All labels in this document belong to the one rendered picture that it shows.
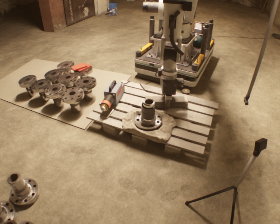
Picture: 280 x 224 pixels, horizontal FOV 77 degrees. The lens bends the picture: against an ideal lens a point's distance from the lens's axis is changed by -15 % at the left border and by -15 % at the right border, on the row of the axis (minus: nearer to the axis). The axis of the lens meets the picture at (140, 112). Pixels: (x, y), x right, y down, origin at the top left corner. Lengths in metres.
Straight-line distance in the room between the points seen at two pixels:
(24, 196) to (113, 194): 0.73
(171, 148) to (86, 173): 0.78
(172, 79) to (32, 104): 1.81
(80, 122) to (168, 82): 1.04
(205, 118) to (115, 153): 0.96
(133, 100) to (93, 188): 1.07
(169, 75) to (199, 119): 0.55
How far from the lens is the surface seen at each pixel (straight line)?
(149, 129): 1.90
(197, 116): 2.15
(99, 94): 2.67
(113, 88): 2.20
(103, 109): 2.02
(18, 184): 1.73
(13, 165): 2.18
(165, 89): 1.97
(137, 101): 2.26
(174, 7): 1.75
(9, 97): 3.20
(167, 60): 1.90
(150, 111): 1.83
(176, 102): 2.16
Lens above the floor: 1.49
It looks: 39 degrees down
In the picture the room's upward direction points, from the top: straight up
